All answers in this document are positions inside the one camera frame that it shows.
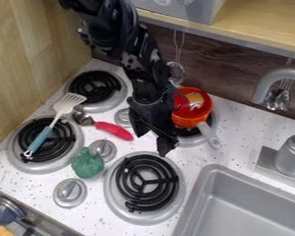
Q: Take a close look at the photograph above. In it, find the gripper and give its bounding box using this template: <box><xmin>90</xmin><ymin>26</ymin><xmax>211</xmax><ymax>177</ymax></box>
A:
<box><xmin>124</xmin><ymin>73</ymin><xmax>182</xmax><ymax>158</ymax></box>

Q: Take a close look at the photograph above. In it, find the toy stove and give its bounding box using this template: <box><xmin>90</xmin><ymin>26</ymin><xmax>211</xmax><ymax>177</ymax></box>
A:
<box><xmin>5</xmin><ymin>65</ymin><xmax>222</xmax><ymax>227</ymax></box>

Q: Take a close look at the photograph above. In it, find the yellow toy can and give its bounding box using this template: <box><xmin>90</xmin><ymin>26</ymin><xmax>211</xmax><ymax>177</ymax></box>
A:
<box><xmin>182</xmin><ymin>91</ymin><xmax>207</xmax><ymax>112</ymax></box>

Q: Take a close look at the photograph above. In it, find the clear hanging tool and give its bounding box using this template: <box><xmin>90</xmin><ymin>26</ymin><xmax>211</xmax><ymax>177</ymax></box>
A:
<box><xmin>263</xmin><ymin>55</ymin><xmax>295</xmax><ymax>112</ymax></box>
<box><xmin>166</xmin><ymin>27</ymin><xmax>187</xmax><ymax>87</ymax></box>

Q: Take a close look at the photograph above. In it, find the green toy broccoli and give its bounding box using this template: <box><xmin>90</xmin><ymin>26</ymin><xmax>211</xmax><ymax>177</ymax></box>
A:
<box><xmin>69</xmin><ymin>146</ymin><xmax>106</xmax><ymax>180</ymax></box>

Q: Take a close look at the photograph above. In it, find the toy sink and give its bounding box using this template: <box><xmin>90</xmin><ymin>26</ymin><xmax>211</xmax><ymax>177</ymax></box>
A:
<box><xmin>171</xmin><ymin>163</ymin><xmax>295</xmax><ymax>236</ymax></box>

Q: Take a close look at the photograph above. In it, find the toy microwave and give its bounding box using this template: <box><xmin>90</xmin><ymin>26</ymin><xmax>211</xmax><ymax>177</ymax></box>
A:
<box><xmin>130</xmin><ymin>0</ymin><xmax>228</xmax><ymax>26</ymax></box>

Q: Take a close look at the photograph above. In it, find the tap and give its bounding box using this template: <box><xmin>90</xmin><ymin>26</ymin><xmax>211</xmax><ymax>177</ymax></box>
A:
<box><xmin>251</xmin><ymin>65</ymin><xmax>295</xmax><ymax>186</ymax></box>

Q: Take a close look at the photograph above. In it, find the silver spoon with red handle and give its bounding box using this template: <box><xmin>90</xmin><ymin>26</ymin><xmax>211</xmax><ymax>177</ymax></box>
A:
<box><xmin>71</xmin><ymin>110</ymin><xmax>136</xmax><ymax>142</ymax></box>

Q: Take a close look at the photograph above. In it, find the orange pot with grey handle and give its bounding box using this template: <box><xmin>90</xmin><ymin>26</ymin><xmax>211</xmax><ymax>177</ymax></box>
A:
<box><xmin>171</xmin><ymin>86</ymin><xmax>224</xmax><ymax>151</ymax></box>

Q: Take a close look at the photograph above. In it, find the white spatula with blue handle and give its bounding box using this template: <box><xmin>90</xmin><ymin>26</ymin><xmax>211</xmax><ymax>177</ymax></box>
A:
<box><xmin>19</xmin><ymin>92</ymin><xmax>89</xmax><ymax>161</ymax></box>

